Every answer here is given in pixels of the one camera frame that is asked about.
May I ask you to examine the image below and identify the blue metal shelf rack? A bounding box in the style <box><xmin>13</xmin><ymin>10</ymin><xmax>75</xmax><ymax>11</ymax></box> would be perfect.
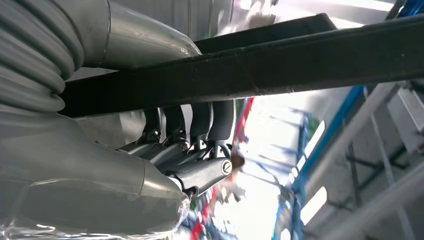
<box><xmin>271</xmin><ymin>0</ymin><xmax>424</xmax><ymax>240</ymax></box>

